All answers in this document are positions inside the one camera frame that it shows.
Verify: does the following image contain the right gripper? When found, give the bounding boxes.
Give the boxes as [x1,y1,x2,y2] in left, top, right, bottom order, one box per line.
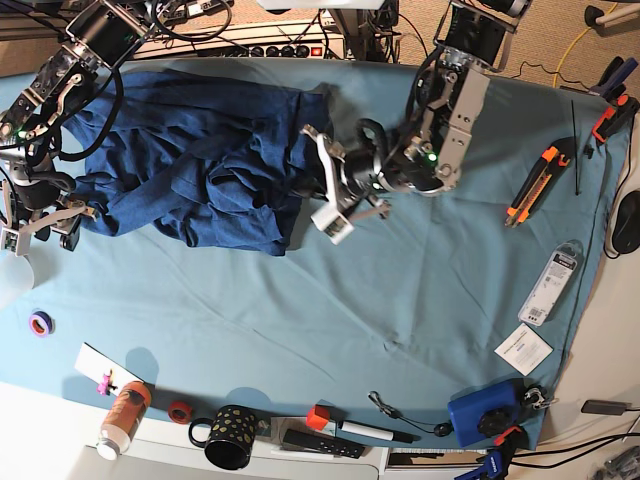
[1,172,98,251]

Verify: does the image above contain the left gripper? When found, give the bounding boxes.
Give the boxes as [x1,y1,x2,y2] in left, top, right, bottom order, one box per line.
[294,123,391,223]

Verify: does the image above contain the dark blue t-shirt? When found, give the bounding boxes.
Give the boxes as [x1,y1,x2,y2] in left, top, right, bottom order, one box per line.
[66,70,329,256]

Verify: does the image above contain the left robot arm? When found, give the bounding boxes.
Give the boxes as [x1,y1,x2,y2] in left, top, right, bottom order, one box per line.
[302,1,530,236]

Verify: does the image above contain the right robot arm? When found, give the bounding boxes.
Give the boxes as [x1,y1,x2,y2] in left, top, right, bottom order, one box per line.
[1,1,153,256]

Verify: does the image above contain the translucent plastic cup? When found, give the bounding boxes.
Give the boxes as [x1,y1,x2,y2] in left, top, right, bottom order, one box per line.
[0,253,35,309]

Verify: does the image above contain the purple tape roll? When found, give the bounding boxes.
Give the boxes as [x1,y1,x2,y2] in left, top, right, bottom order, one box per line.
[28,311,55,337]

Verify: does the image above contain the white paper strip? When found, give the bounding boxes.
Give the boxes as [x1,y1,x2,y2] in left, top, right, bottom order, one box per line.
[74,343,141,389]

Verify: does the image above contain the pink small clip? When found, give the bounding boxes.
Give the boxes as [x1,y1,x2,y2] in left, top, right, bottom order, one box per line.
[96,370,119,396]

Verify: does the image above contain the orange plastic bottle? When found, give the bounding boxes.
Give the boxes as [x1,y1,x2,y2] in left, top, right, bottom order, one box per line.
[96,381,151,461]

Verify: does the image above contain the red tape roll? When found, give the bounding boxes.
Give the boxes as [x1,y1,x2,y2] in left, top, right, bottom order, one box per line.
[167,401,193,425]

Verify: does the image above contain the teal table cloth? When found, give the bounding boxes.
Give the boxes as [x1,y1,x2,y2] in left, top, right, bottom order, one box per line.
[1,78,636,424]

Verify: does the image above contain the black orange utility knife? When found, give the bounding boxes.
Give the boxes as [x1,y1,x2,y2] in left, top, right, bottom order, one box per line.
[505,137,575,228]

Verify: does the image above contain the red cube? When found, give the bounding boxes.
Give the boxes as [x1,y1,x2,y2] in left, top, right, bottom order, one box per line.
[305,404,331,431]

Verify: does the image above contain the black mug yellow dots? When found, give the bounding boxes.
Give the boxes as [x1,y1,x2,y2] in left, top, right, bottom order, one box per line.
[188,405,258,471]

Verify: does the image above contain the black remote control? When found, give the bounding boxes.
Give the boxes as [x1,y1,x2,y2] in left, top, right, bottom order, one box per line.
[282,429,366,459]

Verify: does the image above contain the clear blister pack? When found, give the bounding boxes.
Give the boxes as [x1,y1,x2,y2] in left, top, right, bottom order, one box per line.
[518,240,583,327]

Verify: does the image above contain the white black marker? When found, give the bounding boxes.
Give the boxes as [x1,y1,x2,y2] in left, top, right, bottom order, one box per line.
[337,421,417,444]

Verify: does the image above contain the white paper card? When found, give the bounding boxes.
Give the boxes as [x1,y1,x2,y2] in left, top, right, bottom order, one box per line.
[494,323,553,376]

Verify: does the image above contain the black zip tie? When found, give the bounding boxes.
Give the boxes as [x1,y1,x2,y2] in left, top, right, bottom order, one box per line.
[571,100,580,197]

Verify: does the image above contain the blue box with knob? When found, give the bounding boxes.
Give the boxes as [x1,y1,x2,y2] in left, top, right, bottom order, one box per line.
[447,379,524,447]

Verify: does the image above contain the orange black bar clamp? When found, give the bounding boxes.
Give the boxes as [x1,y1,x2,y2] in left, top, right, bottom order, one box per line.
[591,94,639,146]

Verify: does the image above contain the blue spring clamp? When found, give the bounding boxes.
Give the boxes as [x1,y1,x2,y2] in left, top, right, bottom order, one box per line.
[588,56,639,98]

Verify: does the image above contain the black computer mouse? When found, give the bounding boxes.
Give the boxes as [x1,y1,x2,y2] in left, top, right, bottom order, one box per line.
[611,190,640,255]

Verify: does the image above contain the blue orange bottom clamp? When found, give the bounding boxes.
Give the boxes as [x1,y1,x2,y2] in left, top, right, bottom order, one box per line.
[455,425,528,480]

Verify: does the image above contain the black adapter block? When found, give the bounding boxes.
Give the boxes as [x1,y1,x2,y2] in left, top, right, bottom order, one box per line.
[581,399,628,416]

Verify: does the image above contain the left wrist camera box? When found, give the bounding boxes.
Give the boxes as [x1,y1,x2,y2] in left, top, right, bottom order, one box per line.
[311,203,354,245]

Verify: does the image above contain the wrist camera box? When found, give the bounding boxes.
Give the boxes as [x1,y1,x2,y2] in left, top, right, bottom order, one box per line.
[311,203,354,245]
[1,226,31,257]

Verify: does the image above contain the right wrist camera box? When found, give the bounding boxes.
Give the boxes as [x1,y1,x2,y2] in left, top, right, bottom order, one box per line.
[1,226,31,257]

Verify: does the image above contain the carabiner with black lanyard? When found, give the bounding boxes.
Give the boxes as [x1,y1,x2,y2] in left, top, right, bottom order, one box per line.
[367,391,454,438]

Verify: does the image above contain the silver key ring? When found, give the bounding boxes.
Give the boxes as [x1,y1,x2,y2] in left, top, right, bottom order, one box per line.
[522,386,560,411]

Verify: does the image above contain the yellow cable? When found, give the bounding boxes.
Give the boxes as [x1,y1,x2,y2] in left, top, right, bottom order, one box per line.
[552,0,621,89]

